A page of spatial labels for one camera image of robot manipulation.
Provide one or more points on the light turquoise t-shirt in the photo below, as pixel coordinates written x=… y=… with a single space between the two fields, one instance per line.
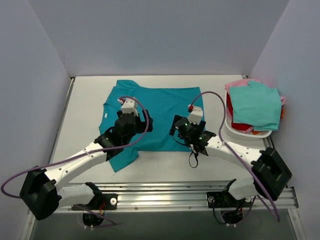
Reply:
x=265 y=119

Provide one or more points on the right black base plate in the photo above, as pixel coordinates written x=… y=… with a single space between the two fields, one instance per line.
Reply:
x=223 y=200

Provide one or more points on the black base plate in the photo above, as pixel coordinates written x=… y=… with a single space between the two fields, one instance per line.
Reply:
x=223 y=200
x=107 y=201

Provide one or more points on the red t-shirt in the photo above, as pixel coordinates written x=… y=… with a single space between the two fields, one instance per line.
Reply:
x=244 y=128

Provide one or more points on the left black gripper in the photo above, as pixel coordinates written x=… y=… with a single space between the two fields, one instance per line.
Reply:
x=144 y=122

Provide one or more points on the teal t-shirt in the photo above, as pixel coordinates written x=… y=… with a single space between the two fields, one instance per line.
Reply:
x=162 y=104

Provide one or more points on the aluminium rail frame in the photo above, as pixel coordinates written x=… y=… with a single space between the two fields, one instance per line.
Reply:
x=170 y=196

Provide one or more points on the pink t-shirt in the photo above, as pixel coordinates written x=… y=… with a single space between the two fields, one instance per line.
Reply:
x=237 y=83

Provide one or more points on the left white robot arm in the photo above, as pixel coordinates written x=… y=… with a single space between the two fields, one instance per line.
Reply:
x=45 y=189

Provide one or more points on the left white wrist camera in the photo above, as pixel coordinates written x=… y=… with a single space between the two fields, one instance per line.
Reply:
x=128 y=106

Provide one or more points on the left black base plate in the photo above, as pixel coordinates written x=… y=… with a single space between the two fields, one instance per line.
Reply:
x=107 y=201

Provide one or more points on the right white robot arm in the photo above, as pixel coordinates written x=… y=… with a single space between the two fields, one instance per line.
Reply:
x=269 y=175

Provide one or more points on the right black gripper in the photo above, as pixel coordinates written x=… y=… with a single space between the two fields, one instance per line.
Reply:
x=175 y=124

